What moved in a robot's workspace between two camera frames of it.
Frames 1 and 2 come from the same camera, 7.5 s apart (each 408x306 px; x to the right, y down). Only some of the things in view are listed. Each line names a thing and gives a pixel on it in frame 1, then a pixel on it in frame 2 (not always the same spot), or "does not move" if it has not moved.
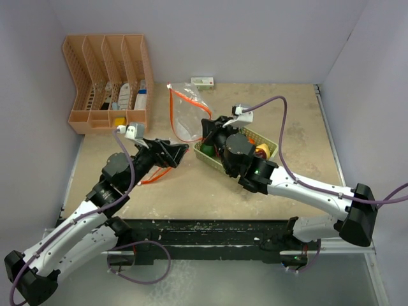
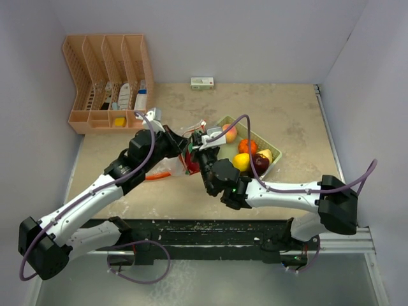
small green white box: (204, 83) does not move
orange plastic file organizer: (113, 80) does not move
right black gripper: (211, 128) → (197, 139)
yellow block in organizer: (120, 121) does not move
